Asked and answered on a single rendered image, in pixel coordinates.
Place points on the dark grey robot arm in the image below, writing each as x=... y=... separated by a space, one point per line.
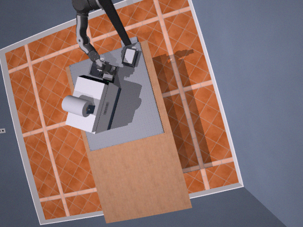
x=83 y=8

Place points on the grey roll on bracket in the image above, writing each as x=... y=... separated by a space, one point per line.
x=76 y=105

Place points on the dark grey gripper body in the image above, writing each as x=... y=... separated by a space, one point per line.
x=107 y=68

